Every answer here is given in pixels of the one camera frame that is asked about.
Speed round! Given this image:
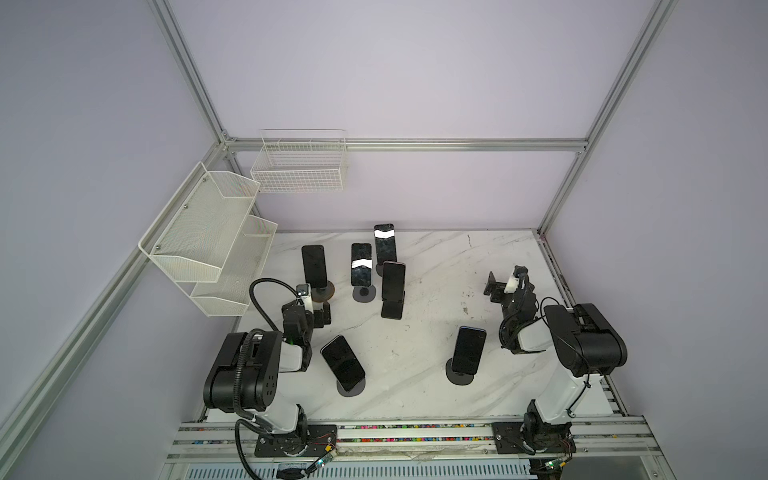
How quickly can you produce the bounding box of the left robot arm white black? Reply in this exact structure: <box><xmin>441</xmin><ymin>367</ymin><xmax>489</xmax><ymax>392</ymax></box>
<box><xmin>203</xmin><ymin>300</ymin><xmax>331</xmax><ymax>437</ymax></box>

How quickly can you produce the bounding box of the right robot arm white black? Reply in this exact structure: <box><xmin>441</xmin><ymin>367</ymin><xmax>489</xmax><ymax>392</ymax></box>
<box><xmin>484</xmin><ymin>266</ymin><xmax>628</xmax><ymax>455</ymax></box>

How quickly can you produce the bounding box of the brown round phone stand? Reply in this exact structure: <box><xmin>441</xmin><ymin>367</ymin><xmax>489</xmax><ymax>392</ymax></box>
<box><xmin>310</xmin><ymin>280</ymin><xmax>335</xmax><ymax>303</ymax></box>

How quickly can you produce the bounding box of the grey round stand middle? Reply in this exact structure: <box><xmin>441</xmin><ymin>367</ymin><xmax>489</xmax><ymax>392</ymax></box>
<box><xmin>352</xmin><ymin>285</ymin><xmax>377</xmax><ymax>303</ymax></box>

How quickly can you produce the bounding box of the grey round stand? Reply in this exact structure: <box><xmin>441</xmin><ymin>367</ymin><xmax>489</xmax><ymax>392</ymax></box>
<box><xmin>352</xmin><ymin>285</ymin><xmax>377</xmax><ymax>303</ymax></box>
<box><xmin>336</xmin><ymin>378</ymin><xmax>366</xmax><ymax>398</ymax></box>

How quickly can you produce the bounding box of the black phone with reflection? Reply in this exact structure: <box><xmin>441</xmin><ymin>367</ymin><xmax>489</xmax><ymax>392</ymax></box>
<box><xmin>351</xmin><ymin>243</ymin><xmax>373</xmax><ymax>287</ymax></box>

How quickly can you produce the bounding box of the grey round stand front left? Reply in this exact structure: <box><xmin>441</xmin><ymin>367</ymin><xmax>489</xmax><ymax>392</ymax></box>
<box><xmin>336</xmin><ymin>378</ymin><xmax>366</xmax><ymax>398</ymax></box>

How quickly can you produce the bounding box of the dark round stand front right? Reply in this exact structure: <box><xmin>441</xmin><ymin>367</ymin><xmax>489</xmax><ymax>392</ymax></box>
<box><xmin>445</xmin><ymin>358</ymin><xmax>474</xmax><ymax>386</ymax></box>

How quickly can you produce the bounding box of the black folding phone stand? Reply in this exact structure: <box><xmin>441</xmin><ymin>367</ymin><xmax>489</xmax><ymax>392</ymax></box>
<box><xmin>381</xmin><ymin>292</ymin><xmax>405</xmax><ymax>320</ymax></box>

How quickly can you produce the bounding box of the white mesh lower shelf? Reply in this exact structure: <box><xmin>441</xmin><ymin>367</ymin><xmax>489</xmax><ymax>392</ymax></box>
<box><xmin>191</xmin><ymin>215</ymin><xmax>278</xmax><ymax>317</ymax></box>

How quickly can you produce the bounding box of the white mesh shelf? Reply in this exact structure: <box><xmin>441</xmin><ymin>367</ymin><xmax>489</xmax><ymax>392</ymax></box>
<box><xmin>191</xmin><ymin>215</ymin><xmax>278</xmax><ymax>317</ymax></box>
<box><xmin>138</xmin><ymin>163</ymin><xmax>259</xmax><ymax>283</ymax></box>

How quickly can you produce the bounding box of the white mesh upper shelf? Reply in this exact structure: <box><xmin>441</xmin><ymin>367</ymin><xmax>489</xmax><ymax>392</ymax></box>
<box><xmin>138</xmin><ymin>163</ymin><xmax>259</xmax><ymax>283</ymax></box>

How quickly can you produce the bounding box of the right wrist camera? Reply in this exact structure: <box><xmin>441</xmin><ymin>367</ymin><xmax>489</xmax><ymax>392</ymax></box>
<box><xmin>503</xmin><ymin>272</ymin><xmax>520</xmax><ymax>294</ymax></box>

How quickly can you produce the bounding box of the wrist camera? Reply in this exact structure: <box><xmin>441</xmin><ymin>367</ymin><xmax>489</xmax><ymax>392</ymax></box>
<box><xmin>503</xmin><ymin>272</ymin><xmax>520</xmax><ymax>294</ymax></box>
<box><xmin>296</xmin><ymin>284</ymin><xmax>314</xmax><ymax>313</ymax></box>

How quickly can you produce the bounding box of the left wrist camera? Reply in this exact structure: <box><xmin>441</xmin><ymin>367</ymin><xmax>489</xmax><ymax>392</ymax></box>
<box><xmin>296</xmin><ymin>284</ymin><xmax>314</xmax><ymax>313</ymax></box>

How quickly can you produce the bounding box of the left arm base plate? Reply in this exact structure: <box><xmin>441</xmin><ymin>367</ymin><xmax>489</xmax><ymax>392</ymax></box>
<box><xmin>253</xmin><ymin>424</ymin><xmax>338</xmax><ymax>458</ymax></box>

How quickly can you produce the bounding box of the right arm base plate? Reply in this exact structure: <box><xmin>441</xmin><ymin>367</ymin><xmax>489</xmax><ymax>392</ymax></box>
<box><xmin>492</xmin><ymin>422</ymin><xmax>576</xmax><ymax>455</ymax></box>

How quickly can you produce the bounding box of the aluminium mounting rail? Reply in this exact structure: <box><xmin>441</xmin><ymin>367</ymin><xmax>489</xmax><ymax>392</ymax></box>
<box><xmin>160</xmin><ymin>415</ymin><xmax>675</xmax><ymax>479</ymax></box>

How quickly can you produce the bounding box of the white wire basket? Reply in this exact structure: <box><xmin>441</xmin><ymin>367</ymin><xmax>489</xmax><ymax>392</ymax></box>
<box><xmin>250</xmin><ymin>129</ymin><xmax>348</xmax><ymax>194</ymax></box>

